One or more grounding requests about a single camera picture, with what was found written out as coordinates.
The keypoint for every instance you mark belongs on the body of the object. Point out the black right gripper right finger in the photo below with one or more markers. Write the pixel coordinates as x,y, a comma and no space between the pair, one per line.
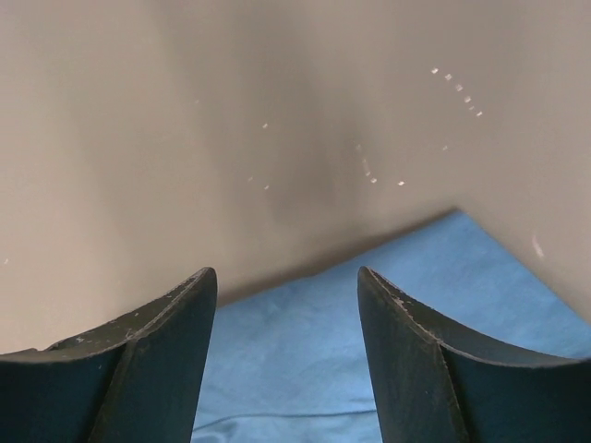
436,380

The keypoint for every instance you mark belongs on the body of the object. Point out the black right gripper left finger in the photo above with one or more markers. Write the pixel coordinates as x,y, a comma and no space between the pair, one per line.
136,378

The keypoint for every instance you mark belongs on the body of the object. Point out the blue t-shirt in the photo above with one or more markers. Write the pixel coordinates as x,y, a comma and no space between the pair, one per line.
289,364

